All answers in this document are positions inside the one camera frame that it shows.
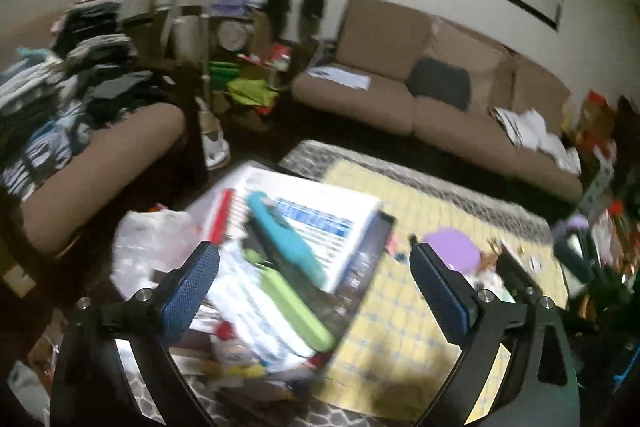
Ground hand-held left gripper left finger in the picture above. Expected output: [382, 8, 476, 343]
[50, 241, 220, 427]

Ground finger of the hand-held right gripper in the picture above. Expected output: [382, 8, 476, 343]
[495, 252, 542, 302]

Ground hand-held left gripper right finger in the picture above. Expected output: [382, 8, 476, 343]
[409, 243, 581, 427]

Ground purple oval case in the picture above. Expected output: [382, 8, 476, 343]
[424, 229, 483, 273]

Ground white plastic bag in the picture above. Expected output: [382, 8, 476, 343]
[111, 209, 201, 303]

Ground yellow checked cloth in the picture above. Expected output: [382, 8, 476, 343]
[310, 159, 566, 423]

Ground red comb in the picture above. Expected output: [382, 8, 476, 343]
[210, 189, 236, 248]

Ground lime green long case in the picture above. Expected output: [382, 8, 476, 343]
[255, 267, 336, 353]

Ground teal plastic tool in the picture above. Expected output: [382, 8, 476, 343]
[247, 193, 326, 285]

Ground white box with blue print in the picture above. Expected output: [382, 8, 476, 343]
[239, 167, 382, 293]

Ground white clothes pile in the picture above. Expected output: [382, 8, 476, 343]
[492, 107, 583, 175]

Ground red packaged goods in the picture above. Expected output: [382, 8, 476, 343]
[575, 92, 640, 258]

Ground brown armchair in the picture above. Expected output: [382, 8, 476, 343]
[22, 102, 188, 255]

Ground brown sofa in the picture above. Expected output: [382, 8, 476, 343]
[291, 0, 585, 202]

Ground green bag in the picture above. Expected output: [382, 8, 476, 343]
[227, 78, 278, 108]

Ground dark grey cushion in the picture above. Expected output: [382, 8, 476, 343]
[406, 57, 472, 112]

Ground white paper sheets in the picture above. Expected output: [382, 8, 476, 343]
[306, 66, 372, 90]

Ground stack of folded clothes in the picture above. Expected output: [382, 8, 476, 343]
[0, 0, 176, 202]

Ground black speaker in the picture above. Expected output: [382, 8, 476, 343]
[300, 0, 327, 40]

